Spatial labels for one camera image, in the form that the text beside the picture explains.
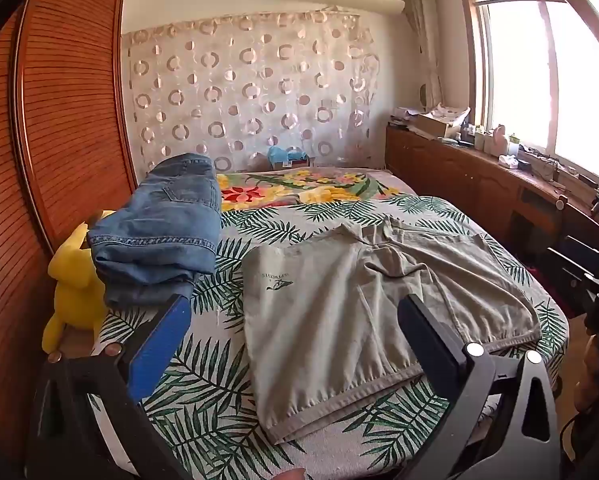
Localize pile of papers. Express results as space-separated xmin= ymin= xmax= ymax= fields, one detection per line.
xmin=427 ymin=102 xmax=473 ymax=123

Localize person's right hand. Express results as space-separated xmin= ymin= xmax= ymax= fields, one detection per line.
xmin=574 ymin=344 xmax=599 ymax=413

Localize floral blanket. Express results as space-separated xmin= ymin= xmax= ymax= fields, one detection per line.
xmin=215 ymin=167 xmax=416 ymax=212

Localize wooden framed window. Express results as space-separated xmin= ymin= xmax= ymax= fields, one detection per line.
xmin=457 ymin=0 xmax=599 ymax=193

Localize wooden slatted wardrobe door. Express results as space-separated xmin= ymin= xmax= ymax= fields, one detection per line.
xmin=0 ymin=0 xmax=140 ymax=431

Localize black chair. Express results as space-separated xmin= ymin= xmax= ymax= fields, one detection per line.
xmin=544 ymin=235 xmax=599 ymax=313

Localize cardboard box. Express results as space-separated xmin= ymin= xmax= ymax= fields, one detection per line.
xmin=416 ymin=112 xmax=463 ymax=140

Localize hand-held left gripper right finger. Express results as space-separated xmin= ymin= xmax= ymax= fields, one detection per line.
xmin=397 ymin=294 xmax=563 ymax=480

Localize folded blue jeans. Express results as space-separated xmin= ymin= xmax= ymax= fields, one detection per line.
xmin=86 ymin=153 xmax=223 ymax=308

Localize leaf print bed sheet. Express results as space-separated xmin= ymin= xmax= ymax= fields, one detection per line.
xmin=86 ymin=195 xmax=570 ymax=480

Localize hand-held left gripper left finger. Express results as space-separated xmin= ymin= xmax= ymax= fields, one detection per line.
xmin=29 ymin=294 xmax=195 ymax=480

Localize grey short pants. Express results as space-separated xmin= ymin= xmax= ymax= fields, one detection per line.
xmin=240 ymin=216 xmax=543 ymax=445

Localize long wooden cabinet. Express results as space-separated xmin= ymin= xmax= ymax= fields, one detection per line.
xmin=385 ymin=125 xmax=599 ymax=271

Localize circle pattern sheer curtain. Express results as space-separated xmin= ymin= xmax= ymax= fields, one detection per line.
xmin=120 ymin=7 xmax=383 ymax=173

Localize yellow plush toy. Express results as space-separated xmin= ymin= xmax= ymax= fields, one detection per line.
xmin=42 ymin=210 xmax=117 ymax=353

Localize white window curtain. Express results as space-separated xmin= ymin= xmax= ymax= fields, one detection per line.
xmin=407 ymin=0 xmax=445 ymax=113

